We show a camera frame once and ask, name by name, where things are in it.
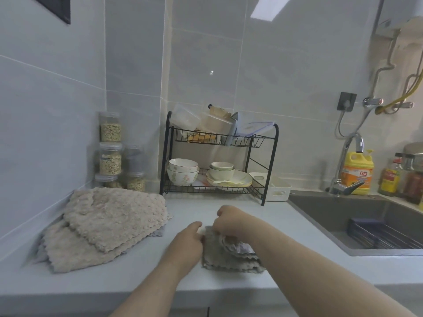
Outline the person's right hand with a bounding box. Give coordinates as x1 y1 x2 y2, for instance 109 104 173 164
213 205 262 243

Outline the person's left hand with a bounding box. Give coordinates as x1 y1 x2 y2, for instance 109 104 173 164
165 221 204 278

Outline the person's left forearm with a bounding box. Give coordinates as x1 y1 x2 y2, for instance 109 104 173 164
111 260 186 317

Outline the person's right forearm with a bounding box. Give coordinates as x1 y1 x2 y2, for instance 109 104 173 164
244 217 417 317

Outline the pale yellow plate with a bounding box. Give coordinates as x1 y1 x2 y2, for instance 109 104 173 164
206 182 252 189

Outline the cream plate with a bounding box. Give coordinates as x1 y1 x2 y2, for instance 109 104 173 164
206 170 253 188

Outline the cream bowl green rim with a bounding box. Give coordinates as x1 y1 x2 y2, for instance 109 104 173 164
208 166 236 181

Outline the white plastic basket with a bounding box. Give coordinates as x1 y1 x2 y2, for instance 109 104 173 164
248 172 293 203

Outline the white floral bowl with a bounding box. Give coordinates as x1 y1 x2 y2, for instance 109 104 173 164
167 167 200 186

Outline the white bowl red rim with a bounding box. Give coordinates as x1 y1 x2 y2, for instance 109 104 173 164
169 158 199 173

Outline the grey kitchen sink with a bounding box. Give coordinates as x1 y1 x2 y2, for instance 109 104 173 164
287 190 423 257

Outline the yellow orange cloth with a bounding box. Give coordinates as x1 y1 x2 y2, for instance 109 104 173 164
186 132 215 143

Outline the grey blue container lid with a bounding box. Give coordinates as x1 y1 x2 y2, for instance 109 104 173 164
228 112 239 146

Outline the clear lid blue rim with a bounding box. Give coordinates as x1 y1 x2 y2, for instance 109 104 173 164
237 121 275 137

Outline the clear empty jar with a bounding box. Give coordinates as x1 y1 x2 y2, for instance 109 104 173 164
122 145 145 174

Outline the dark blue sink rack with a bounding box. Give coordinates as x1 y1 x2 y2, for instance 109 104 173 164
347 218 423 250

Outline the yellow detergent bottle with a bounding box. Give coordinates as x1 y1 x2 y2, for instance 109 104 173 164
340 149 375 196

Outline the chrome kitchen faucet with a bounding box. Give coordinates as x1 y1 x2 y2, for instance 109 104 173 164
329 132 366 196

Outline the sauce bottle yellow label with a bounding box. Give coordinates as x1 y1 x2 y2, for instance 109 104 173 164
378 153 402 198

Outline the stainless steel pot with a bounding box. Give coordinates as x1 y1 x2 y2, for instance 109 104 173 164
395 141 423 171

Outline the grey corrugated pipe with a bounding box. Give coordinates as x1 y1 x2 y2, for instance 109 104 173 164
401 51 423 103
370 28 402 100

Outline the black wire dish rack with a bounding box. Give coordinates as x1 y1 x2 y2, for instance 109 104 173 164
160 111 280 207

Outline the grey power cable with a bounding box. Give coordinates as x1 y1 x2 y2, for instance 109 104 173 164
338 110 348 138

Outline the grey braided faucet hose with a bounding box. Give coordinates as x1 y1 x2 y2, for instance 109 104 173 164
355 107 372 134

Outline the black wall socket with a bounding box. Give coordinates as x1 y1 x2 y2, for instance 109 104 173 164
336 91 357 112

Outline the yellow gas hose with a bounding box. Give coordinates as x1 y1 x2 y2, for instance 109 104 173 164
375 67 423 115

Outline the grey wall cabinet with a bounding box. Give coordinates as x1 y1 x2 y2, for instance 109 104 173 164
31 0 72 25

